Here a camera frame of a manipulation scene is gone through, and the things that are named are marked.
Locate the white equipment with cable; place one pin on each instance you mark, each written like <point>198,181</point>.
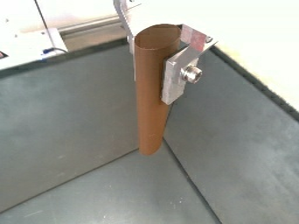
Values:
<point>43,28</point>

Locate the brown oval peg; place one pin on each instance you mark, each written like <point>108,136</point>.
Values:
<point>155,44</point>

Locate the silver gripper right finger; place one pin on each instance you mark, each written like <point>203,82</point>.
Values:
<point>180,67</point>

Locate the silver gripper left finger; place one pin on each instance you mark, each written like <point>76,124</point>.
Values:
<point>126,26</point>

